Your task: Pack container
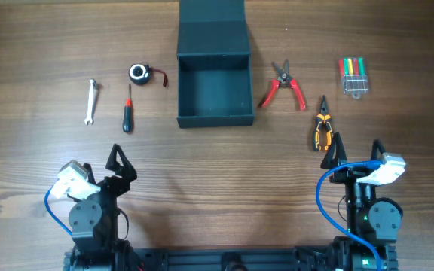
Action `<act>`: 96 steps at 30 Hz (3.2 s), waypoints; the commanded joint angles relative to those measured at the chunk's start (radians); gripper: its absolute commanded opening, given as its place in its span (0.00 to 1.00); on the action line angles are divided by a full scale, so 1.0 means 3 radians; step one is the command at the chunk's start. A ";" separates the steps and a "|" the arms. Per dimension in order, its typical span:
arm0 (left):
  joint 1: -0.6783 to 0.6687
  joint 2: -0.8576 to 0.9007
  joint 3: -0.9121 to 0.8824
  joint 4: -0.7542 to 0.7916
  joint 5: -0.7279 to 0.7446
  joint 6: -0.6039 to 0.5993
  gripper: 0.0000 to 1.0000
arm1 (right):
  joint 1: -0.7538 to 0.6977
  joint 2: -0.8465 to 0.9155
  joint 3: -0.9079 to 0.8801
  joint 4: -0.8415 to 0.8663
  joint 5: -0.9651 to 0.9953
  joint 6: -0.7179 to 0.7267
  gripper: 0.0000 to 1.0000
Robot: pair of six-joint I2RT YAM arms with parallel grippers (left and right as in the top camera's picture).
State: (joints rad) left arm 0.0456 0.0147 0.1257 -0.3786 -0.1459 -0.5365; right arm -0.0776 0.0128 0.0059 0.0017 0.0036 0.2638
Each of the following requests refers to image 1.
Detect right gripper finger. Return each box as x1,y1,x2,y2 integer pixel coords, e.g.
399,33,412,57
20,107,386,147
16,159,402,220
320,132,347,169
371,139,386,160

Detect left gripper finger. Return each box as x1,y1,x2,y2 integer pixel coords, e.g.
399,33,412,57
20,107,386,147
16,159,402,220
83,163,96,184
105,144,137,178

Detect orange black pliers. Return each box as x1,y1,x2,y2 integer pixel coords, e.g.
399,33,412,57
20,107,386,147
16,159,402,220
311,96,334,151

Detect clear case coloured screwdrivers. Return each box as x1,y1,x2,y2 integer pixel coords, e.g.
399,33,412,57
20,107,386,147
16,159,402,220
338,57,369,99

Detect silver wrench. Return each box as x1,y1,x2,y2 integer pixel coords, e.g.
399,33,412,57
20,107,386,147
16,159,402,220
84,79,98,125

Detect red handled snips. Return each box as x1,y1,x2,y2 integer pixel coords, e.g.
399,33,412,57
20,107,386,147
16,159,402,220
258,59,307,111

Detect black white round coil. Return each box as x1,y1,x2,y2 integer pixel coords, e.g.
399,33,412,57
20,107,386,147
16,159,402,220
128,63,168,87

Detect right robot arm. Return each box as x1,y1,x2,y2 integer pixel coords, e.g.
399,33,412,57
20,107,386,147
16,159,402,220
316,133,406,270

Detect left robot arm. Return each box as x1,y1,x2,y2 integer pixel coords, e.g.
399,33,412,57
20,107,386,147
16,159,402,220
63,144,145,271

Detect black red screwdriver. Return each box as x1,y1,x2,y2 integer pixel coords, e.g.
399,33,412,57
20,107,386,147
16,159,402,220
122,84,133,133

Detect dark green open box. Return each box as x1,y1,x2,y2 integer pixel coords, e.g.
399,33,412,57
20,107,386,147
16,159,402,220
176,0,255,129

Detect right blue cable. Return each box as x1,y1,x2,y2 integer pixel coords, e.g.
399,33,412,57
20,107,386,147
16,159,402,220
315,160,384,271

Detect blue cable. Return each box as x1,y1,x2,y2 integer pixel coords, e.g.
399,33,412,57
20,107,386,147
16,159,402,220
315,160,384,271
44,187,74,237

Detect left blue cable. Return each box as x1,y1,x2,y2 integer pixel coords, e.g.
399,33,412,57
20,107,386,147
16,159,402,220
44,187,74,237

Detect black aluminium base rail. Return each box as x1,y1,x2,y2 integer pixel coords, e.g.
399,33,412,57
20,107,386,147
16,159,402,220
63,245,398,271

